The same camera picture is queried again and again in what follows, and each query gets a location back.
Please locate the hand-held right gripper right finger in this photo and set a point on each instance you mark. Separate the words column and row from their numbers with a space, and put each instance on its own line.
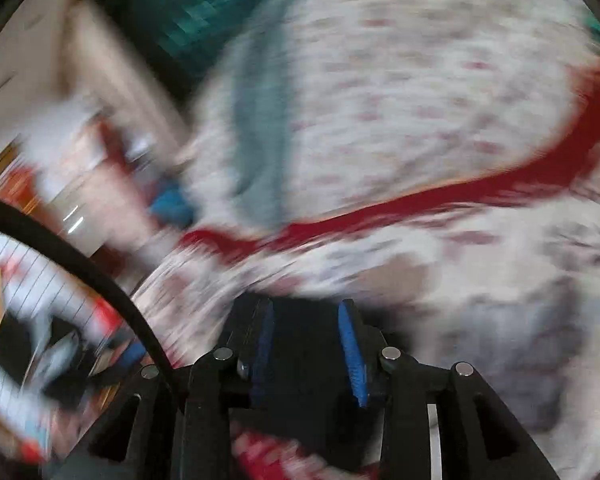
column 352, row 355

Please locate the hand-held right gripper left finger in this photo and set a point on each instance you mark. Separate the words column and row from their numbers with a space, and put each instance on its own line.
column 264, row 350

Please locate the red and white plush blanket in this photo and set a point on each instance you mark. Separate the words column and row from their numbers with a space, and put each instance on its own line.
column 480, row 285

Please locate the white floral bedsheet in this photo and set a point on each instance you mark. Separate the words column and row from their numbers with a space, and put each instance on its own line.
column 405, row 85

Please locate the beige curtain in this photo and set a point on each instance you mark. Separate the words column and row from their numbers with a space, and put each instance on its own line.
column 110, row 75

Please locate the window with teal grid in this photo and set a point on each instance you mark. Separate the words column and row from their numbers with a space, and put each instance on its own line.
column 180, row 10

